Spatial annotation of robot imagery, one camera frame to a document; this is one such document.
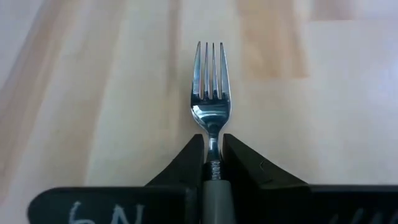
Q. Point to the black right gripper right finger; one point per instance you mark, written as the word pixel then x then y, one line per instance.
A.
pixel 248 180

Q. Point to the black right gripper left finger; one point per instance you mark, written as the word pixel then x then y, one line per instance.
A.
pixel 186 174

